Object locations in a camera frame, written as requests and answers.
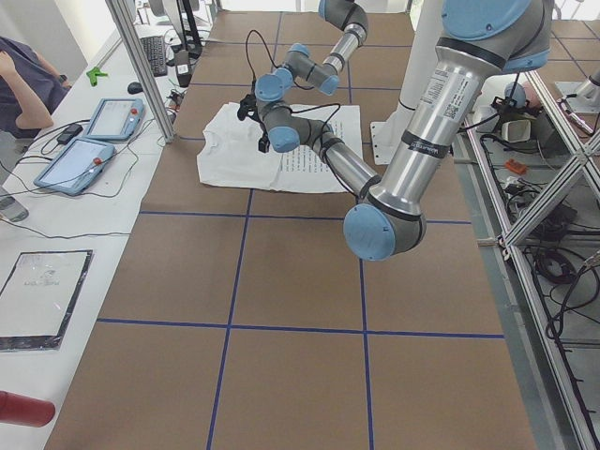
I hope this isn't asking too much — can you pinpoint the green plastic clamp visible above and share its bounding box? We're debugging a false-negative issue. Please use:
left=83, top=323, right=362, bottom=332
left=86, top=67, right=108, bottom=87

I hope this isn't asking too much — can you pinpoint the white central pedestal column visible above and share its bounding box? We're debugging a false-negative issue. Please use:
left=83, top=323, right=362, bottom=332
left=370, top=0, right=443, bottom=165

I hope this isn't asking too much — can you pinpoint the red cylinder bottle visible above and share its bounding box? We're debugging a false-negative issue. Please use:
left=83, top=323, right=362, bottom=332
left=0, top=391, right=55, bottom=428

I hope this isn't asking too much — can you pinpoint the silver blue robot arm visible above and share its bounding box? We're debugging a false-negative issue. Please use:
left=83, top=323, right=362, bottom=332
left=253, top=1, right=553, bottom=261
left=256, top=1, right=368, bottom=101

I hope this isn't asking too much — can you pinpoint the near blue teach pendant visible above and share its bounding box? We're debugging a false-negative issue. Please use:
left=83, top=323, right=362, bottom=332
left=34, top=138, right=115, bottom=196

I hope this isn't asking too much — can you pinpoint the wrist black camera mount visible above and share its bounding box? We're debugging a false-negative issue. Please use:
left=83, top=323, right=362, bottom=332
left=236, top=94, right=259, bottom=122

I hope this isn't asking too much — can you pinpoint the black framed silver sheet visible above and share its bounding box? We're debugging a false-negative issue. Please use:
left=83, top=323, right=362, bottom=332
left=1, top=249, right=93, bottom=353

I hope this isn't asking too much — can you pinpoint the black power adapter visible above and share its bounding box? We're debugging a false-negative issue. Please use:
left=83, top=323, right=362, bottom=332
left=56, top=123, right=83, bottom=145

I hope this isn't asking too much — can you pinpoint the seated person in purple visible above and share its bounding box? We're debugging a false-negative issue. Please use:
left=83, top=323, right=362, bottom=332
left=1, top=37, right=71, bottom=139

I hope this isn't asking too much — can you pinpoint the white printed t-shirt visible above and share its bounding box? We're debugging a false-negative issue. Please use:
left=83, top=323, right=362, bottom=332
left=197, top=102, right=344, bottom=193

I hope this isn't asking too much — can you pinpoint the orange connector part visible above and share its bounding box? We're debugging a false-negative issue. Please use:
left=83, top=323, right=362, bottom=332
left=503, top=158, right=528, bottom=175

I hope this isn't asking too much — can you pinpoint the aluminium frame post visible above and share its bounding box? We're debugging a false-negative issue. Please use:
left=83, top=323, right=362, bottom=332
left=105, top=0, right=175, bottom=143

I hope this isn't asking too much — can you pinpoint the black computer mouse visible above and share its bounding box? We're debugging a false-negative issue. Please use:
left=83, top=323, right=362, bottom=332
left=127, top=82, right=143, bottom=95

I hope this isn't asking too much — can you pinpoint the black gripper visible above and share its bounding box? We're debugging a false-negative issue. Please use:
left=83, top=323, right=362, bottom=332
left=258, top=123, right=270, bottom=153

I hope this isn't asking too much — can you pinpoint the blue teach pendant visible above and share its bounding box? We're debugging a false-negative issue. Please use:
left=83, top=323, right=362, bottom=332
left=34, top=138, right=115, bottom=196
left=83, top=98, right=145, bottom=142

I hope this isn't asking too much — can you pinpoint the far blue teach pendant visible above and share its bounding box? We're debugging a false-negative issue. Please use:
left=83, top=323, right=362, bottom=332
left=83, top=98, right=145, bottom=142

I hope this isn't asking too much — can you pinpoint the black computer keyboard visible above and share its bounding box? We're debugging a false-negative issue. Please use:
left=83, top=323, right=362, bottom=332
left=140, top=36, right=168, bottom=77

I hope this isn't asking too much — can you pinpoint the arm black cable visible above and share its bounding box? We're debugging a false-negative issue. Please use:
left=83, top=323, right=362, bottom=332
left=286, top=102, right=362, bottom=198
left=245, top=29, right=282, bottom=95

